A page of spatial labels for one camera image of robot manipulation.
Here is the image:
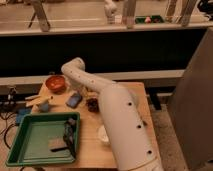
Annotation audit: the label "blue sponge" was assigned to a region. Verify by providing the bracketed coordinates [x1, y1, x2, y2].
[66, 92, 82, 109]

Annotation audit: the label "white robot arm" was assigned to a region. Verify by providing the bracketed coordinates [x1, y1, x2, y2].
[61, 57, 163, 171]

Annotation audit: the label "white paper cup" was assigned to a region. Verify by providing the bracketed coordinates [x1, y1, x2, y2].
[98, 125, 109, 145]

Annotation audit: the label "light blue small cup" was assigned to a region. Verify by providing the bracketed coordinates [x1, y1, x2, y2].
[38, 100, 50, 112]

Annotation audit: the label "tan sponge in tray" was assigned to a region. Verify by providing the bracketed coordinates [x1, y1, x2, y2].
[48, 138, 67, 151]

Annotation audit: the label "dark grape bunch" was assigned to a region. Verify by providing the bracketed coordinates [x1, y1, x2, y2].
[86, 98, 99, 113]

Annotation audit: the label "orange bowl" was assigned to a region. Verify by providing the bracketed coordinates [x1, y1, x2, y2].
[45, 75, 66, 93]

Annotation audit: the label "black brush in tray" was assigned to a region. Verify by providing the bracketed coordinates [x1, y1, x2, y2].
[52, 118, 77, 157]

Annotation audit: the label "wooden spatula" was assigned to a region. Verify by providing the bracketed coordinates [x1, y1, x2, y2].
[25, 95, 52, 107]

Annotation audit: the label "green plastic tray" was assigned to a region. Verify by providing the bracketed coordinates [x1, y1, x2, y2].
[6, 112, 80, 167]

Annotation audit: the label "blue box beside table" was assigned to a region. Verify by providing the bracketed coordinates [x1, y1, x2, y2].
[15, 108, 31, 125]

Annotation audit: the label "black cables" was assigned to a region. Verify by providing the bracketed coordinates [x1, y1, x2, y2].
[0, 93, 18, 151]

